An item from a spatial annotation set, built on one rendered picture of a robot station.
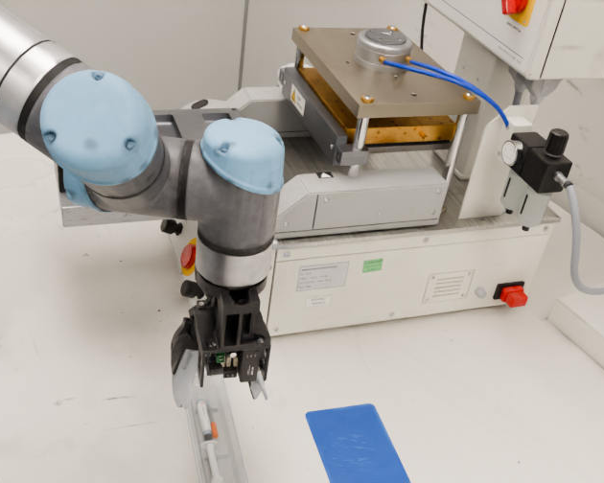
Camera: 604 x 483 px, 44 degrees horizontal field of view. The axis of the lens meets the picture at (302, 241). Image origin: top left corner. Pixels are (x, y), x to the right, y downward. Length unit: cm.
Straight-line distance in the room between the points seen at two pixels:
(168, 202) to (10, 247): 63
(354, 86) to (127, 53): 164
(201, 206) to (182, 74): 202
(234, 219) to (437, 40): 126
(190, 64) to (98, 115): 215
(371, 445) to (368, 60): 52
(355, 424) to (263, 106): 51
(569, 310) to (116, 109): 88
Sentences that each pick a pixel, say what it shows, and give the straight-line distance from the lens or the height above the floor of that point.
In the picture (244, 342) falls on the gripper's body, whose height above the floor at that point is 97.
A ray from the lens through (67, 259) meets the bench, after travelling 125.
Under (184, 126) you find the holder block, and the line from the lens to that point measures 111.
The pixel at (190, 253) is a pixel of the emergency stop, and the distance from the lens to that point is 117.
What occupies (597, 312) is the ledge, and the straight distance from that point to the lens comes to 127.
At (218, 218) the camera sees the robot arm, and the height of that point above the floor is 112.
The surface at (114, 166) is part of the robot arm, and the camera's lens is 54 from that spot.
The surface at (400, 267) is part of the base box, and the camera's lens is 110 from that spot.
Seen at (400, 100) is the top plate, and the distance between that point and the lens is 100.
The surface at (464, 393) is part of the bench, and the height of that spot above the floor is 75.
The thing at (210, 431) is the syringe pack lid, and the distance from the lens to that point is 96.
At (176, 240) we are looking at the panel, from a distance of 125.
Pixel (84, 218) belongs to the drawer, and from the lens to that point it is 98.
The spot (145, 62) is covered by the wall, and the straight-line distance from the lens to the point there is 262.
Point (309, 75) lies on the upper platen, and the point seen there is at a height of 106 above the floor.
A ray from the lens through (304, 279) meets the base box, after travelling 104.
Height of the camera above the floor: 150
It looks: 35 degrees down
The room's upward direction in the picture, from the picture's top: 9 degrees clockwise
